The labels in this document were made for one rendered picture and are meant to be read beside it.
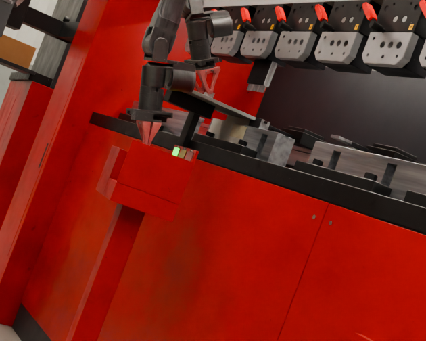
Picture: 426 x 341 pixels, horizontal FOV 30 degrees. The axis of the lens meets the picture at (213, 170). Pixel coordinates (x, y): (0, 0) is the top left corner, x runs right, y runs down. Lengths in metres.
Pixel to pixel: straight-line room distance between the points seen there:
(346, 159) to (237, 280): 0.38
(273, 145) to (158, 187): 0.41
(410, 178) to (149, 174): 0.60
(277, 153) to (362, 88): 0.75
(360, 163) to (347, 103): 1.04
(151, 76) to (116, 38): 1.23
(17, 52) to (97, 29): 1.34
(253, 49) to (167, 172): 0.65
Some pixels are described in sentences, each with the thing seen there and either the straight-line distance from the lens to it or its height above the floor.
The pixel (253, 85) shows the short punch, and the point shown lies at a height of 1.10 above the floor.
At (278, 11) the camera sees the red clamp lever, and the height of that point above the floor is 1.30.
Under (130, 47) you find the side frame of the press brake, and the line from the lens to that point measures 3.11.
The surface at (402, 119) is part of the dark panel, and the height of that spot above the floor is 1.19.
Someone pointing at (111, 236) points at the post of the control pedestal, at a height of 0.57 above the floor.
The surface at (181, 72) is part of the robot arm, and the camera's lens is 1.90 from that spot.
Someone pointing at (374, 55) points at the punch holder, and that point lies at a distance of 1.92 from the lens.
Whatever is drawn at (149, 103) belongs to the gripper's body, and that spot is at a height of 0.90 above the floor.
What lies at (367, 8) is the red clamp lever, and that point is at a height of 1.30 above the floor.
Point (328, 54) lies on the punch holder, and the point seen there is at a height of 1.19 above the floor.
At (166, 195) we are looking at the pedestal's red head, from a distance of 1.88.
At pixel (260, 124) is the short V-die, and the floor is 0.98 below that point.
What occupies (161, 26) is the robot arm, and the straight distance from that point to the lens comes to 1.87.
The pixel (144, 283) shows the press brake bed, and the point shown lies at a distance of 2.26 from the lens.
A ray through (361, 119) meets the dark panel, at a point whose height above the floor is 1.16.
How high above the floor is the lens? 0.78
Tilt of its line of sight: 1 degrees up
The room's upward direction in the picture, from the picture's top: 21 degrees clockwise
